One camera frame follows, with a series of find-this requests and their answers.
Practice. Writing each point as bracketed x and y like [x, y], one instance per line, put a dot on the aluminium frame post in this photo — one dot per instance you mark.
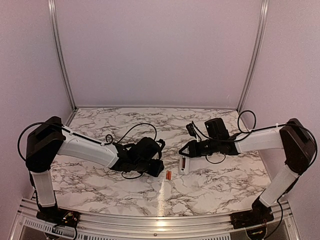
[258, 42]
[60, 56]

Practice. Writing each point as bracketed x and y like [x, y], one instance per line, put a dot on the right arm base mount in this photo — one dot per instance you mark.
[259, 214]

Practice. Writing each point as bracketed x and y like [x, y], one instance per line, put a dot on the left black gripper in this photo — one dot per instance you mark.
[157, 170]

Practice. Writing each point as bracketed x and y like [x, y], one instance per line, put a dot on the right aluminium frame post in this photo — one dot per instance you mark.
[258, 42]

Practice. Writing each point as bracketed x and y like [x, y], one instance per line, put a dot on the left aluminium frame post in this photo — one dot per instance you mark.
[60, 56]

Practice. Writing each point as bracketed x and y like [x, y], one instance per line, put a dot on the white remote control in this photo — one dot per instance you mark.
[187, 168]

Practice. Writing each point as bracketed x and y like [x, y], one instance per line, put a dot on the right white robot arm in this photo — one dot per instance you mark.
[299, 145]

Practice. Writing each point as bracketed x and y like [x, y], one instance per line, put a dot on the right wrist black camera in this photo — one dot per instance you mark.
[192, 131]

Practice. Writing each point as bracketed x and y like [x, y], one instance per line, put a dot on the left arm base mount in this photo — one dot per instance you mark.
[58, 216]

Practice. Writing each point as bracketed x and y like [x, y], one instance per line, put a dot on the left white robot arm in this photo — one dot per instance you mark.
[52, 138]

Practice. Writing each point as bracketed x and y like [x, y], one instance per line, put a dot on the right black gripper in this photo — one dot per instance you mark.
[194, 151]

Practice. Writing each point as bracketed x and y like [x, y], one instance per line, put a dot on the front aluminium rail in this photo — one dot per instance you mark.
[98, 226]

